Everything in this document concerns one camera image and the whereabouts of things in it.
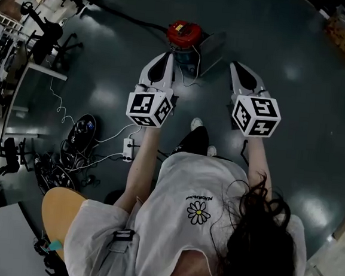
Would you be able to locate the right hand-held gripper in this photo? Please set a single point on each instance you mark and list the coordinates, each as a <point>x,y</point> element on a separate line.
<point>256,117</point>

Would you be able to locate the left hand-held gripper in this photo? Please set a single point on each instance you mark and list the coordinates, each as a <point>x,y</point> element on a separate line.
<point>146,106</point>

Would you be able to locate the red and blue vacuum cleaner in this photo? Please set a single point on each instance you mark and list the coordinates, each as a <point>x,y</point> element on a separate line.
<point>184,34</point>

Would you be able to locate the dark panel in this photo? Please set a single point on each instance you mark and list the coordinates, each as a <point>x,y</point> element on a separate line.
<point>211,52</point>

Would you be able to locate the person's left forearm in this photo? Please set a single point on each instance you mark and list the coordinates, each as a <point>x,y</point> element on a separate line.
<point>140,161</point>

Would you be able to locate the person's right forearm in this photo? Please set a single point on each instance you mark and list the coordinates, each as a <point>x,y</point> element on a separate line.
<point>257,163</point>

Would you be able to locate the person's left white shoe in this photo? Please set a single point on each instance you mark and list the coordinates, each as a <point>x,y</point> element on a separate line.
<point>196,123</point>

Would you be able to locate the person's white shoe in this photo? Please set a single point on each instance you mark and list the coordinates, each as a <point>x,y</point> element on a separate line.
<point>196,123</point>
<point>212,150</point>

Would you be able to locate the person's right white shoe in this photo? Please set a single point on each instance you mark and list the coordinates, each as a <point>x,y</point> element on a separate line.
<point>212,150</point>

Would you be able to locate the person's black trousers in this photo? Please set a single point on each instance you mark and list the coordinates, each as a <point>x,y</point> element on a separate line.
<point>193,142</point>

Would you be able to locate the white power strip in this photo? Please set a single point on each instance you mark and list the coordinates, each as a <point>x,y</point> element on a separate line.
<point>128,150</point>

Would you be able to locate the black round device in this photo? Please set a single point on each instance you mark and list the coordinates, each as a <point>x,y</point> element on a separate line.
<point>83,129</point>

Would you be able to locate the person's white shirt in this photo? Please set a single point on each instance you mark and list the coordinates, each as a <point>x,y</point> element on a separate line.
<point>179,195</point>

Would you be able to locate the grey desk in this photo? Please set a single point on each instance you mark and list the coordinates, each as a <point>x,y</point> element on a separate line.
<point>29,97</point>

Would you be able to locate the round wooden table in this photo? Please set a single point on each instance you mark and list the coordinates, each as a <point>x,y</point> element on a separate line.
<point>60,202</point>

